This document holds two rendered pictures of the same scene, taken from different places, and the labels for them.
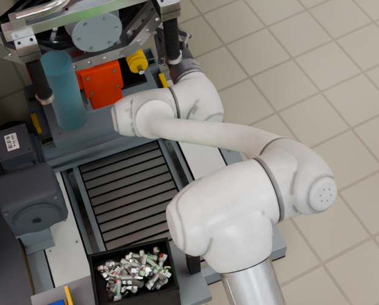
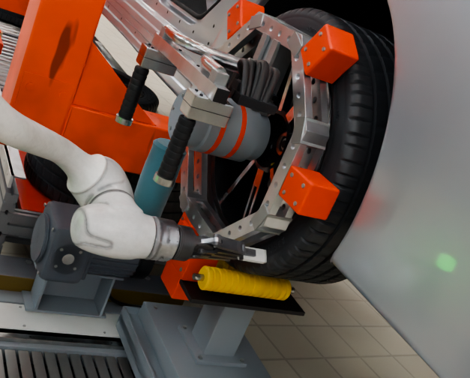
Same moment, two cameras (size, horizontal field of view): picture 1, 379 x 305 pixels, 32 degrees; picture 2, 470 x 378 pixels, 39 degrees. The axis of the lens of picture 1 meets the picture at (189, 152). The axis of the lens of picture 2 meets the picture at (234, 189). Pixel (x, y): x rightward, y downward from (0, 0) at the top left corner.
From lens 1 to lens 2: 179 cm
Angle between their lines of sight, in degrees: 67
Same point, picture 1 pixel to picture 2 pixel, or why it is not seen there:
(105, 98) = (169, 274)
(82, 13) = (177, 56)
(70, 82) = (152, 165)
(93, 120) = (169, 332)
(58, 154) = (136, 322)
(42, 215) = (40, 235)
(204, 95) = (112, 208)
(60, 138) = (148, 305)
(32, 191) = (63, 216)
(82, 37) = (175, 108)
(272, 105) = not seen: outside the picture
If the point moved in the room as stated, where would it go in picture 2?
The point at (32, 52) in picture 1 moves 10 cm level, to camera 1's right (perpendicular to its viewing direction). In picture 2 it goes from (142, 53) to (142, 61)
